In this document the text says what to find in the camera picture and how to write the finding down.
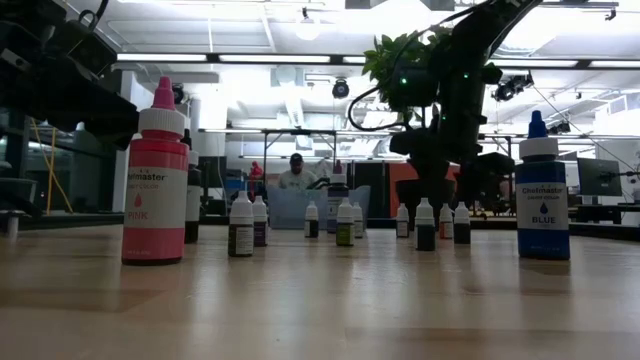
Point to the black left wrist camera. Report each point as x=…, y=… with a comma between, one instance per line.
x=92, y=50

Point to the potted green plant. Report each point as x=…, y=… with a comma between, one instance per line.
x=387, y=55

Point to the black metal frame stand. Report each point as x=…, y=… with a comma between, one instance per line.
x=300, y=131

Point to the white cylindrical post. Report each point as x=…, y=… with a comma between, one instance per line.
x=12, y=225

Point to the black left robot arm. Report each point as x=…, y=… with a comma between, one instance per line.
x=15, y=75

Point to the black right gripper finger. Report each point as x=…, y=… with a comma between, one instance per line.
x=475, y=192
x=432, y=172

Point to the black ceiling-mounted camera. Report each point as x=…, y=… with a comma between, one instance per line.
x=179, y=95
x=510, y=89
x=341, y=90

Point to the round pendant lamp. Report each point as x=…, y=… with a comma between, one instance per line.
x=306, y=27

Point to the large blue food coloring bottle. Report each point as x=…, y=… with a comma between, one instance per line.
x=542, y=240

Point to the clear plastic bin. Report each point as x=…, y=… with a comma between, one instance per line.
x=290, y=210

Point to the large black food coloring bottle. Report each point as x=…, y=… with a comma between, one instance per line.
x=194, y=200

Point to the long ceiling light strip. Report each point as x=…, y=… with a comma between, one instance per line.
x=165, y=57
x=540, y=63

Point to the large pink food coloring bottle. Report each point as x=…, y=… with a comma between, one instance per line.
x=155, y=200

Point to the black computer monitor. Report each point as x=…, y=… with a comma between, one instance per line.
x=214, y=172
x=599, y=177

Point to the person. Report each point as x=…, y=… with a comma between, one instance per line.
x=296, y=177

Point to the small white-capped food coloring bottle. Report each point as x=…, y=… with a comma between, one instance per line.
x=402, y=227
x=311, y=227
x=345, y=232
x=446, y=229
x=425, y=237
x=461, y=232
x=261, y=230
x=359, y=225
x=241, y=235

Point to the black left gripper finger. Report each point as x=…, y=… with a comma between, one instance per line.
x=112, y=117

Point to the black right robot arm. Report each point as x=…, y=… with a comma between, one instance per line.
x=462, y=100

